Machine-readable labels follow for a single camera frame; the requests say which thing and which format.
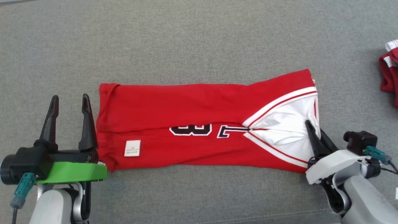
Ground red white basketball jersey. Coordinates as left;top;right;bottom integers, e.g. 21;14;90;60
96;68;321;174

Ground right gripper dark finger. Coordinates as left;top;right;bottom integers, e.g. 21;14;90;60
320;129;339;156
305;120;324;159

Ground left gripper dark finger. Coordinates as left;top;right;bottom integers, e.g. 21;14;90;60
78;93;99;152
34;95;59;153

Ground red Bulls 23 shorts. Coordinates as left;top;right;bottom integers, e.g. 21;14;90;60
378;40;398;108

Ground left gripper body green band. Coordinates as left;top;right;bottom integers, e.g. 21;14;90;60
35;149;108;184

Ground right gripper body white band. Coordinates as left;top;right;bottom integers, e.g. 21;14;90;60
305;149;372;185

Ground left black cable teal connector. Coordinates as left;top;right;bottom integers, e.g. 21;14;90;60
10;173;37;224

